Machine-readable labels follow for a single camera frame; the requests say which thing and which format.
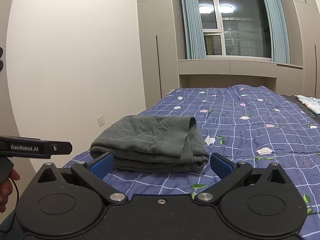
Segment person's left hand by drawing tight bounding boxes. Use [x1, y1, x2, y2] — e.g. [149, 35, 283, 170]
[0, 168, 20, 213]

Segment beige wardrobe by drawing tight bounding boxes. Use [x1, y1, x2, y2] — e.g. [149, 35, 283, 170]
[137, 0, 187, 108]
[281, 0, 319, 98]

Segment light blue curtain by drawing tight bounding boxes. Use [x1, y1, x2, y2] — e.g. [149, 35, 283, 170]
[264, 0, 290, 64]
[181, 0, 207, 60]

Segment grey fleece pants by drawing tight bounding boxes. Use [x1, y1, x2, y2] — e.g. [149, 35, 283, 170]
[89, 115, 210, 173]

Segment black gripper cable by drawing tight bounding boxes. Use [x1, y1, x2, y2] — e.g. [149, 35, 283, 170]
[0, 177, 20, 234]

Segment blue plaid floral quilt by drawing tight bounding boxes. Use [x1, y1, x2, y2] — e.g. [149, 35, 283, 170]
[61, 84, 320, 240]

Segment beige left wardrobe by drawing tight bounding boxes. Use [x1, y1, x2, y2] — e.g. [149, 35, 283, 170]
[137, 0, 187, 108]

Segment beige window shelf cabinet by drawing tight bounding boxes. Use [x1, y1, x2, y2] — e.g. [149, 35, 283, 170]
[178, 59, 303, 95]

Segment white wall socket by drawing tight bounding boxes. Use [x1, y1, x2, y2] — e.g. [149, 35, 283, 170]
[97, 115, 105, 127]

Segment beige right wardrobe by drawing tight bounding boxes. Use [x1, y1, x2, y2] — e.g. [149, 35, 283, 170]
[281, 0, 319, 98]

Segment window with white frame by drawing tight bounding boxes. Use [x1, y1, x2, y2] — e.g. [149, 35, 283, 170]
[198, 0, 271, 59]

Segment white patterned pillow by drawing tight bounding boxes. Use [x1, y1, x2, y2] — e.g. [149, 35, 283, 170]
[295, 95, 320, 116]

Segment left light blue curtain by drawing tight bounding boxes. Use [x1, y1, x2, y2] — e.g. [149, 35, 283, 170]
[181, 0, 207, 60]

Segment right light blue curtain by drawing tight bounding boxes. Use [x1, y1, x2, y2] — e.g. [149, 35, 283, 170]
[264, 0, 290, 64]

